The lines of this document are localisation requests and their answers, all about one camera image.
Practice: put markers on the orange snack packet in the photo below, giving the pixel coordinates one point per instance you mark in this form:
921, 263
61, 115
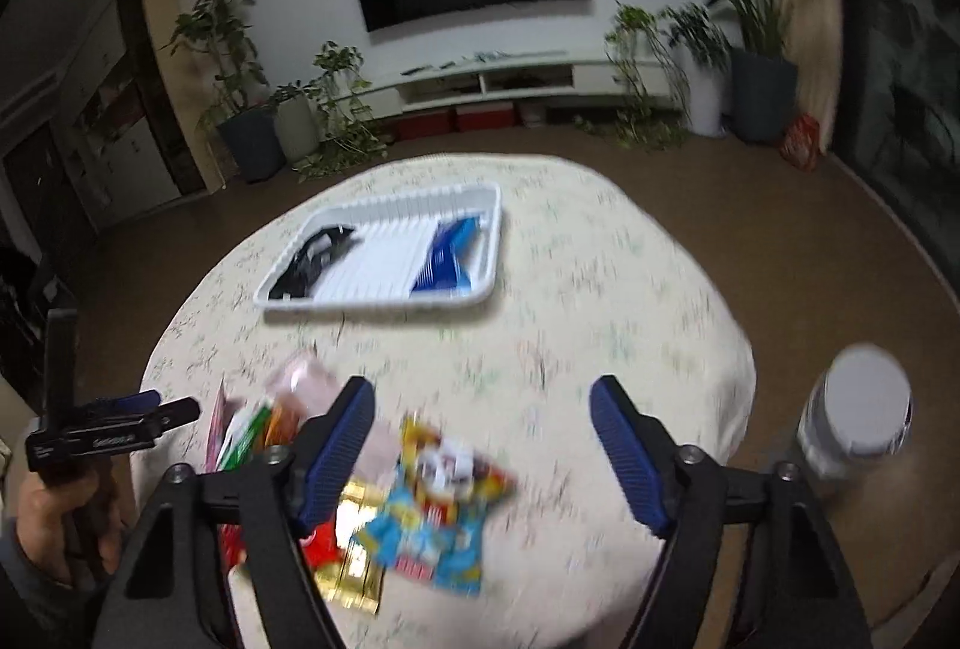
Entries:
283, 425

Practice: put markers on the dark bulky object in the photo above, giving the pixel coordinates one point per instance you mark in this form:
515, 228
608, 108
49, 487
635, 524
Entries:
30, 311

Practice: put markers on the red snack packet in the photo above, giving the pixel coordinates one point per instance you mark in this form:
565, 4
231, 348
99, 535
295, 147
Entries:
322, 542

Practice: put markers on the red storage box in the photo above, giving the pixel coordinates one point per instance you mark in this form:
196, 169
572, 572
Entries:
424, 124
485, 117

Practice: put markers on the white television cabinet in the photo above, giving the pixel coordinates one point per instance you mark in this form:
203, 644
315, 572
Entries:
442, 86

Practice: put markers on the white plastic tray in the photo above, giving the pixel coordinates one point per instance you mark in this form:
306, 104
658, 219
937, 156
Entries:
375, 259

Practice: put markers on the small plant in grey pot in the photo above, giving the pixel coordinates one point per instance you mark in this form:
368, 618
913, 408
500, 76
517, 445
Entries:
296, 131

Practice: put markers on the hanging vine plant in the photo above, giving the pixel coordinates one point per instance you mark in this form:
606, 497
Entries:
637, 37

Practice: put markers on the red bag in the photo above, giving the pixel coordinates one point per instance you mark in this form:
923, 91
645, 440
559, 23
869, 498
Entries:
799, 142

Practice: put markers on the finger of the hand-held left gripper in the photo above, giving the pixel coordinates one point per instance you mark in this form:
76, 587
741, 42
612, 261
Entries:
178, 412
131, 403

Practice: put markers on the person's left hand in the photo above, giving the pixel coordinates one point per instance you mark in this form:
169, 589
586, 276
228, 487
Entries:
41, 515

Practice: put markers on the person's left forearm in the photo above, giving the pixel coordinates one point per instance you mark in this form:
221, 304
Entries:
30, 611

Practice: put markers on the green and black snack packet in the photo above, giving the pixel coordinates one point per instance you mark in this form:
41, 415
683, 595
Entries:
244, 439

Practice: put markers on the tall plant in dark pot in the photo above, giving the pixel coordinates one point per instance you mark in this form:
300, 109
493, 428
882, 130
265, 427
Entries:
251, 146

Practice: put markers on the large-leaf plant in dark pot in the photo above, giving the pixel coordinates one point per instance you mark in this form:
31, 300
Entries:
761, 94

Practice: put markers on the bushy plant in white pot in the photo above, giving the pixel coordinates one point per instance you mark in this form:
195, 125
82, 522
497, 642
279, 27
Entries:
706, 101

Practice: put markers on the colourful blue snack packet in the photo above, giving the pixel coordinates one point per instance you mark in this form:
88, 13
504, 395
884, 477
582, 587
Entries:
427, 529

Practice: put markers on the trailing green plant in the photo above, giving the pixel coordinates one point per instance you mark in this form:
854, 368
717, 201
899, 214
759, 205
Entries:
345, 116

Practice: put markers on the pink snack packet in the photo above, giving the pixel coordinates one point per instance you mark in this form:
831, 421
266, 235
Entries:
300, 382

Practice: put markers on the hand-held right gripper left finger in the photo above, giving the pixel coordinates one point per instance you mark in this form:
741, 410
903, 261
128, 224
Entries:
339, 446

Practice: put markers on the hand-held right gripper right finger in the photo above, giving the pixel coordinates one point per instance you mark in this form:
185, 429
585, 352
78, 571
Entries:
624, 450

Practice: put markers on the small white pot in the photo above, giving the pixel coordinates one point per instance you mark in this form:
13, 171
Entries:
533, 114

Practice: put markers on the gold snack packet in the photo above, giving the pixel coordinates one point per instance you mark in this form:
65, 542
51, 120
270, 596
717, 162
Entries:
352, 581

